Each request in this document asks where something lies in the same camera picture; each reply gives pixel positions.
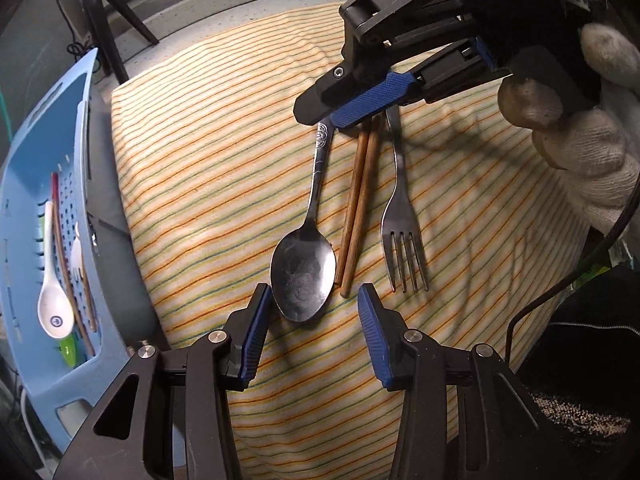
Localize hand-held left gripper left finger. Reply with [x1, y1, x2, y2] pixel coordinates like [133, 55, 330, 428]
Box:
[52, 284, 273, 480]

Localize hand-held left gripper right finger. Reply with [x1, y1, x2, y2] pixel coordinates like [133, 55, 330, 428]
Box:
[357, 283, 546, 480]

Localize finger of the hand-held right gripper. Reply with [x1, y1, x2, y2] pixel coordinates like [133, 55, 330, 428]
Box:
[417, 37, 501, 103]
[294, 65, 418, 128]

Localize metal spoon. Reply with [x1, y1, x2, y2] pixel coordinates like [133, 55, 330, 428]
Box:
[270, 117, 337, 322]

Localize metal fork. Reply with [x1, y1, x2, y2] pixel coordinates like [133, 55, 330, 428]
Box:
[381, 105, 430, 292]

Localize red-tipped wooden chopstick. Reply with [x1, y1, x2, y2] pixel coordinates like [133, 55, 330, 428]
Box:
[334, 117, 371, 287]
[50, 172, 96, 357]
[75, 225, 99, 334]
[340, 115, 382, 297]

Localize white ceramic spoon blue emblem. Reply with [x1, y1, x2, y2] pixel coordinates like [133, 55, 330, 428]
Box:
[37, 200, 76, 339]

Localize blue plastic utensil tray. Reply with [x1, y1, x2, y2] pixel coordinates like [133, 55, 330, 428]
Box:
[0, 49, 173, 453]

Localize person's right hand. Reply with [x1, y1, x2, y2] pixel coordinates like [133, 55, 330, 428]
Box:
[497, 22, 640, 233]

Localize yellow striped cloth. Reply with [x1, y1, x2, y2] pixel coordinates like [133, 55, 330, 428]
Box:
[111, 2, 608, 480]

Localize green plastic utensil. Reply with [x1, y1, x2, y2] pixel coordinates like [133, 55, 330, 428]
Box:
[59, 334, 80, 367]

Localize dark speckled cloth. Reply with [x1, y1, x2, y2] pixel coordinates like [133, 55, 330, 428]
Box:
[515, 265, 640, 480]

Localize black tripod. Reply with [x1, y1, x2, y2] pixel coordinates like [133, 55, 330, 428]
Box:
[72, 0, 161, 84]

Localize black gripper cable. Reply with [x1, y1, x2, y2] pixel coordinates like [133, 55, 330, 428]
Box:
[505, 190, 640, 376]

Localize white cable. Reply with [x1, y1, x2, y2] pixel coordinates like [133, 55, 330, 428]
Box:
[19, 387, 51, 463]

